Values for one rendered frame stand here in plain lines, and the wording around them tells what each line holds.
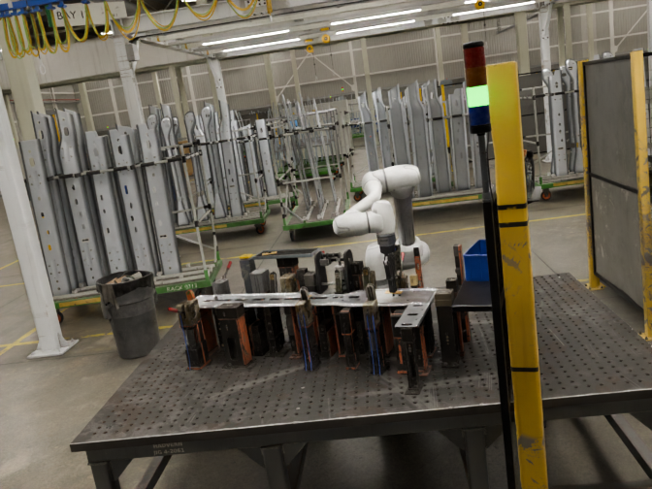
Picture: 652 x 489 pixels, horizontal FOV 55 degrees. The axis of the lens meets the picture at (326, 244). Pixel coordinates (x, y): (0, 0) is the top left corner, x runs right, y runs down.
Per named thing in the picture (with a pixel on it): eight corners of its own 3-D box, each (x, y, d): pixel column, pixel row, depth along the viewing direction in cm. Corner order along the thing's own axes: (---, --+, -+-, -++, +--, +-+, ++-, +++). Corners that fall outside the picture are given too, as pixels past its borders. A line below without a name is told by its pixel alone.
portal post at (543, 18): (553, 165, 1344) (542, 4, 1273) (541, 160, 1432) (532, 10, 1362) (570, 162, 1340) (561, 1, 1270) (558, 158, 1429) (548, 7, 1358)
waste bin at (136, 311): (102, 366, 553) (83, 287, 538) (125, 342, 605) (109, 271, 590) (156, 360, 548) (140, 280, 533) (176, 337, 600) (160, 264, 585)
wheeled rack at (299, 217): (350, 236, 938) (334, 115, 900) (284, 244, 946) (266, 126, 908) (352, 212, 1124) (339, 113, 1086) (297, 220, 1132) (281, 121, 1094)
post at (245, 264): (250, 331, 376) (238, 260, 367) (255, 326, 383) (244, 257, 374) (261, 331, 374) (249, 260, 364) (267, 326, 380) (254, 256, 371)
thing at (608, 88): (666, 339, 445) (657, 47, 402) (644, 342, 447) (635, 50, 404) (599, 284, 576) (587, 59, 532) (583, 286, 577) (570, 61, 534)
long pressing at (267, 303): (177, 310, 339) (176, 308, 339) (198, 297, 359) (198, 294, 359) (430, 306, 289) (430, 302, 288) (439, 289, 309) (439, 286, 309)
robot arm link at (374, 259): (367, 275, 403) (361, 243, 397) (395, 269, 402) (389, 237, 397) (369, 282, 387) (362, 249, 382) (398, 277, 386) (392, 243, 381)
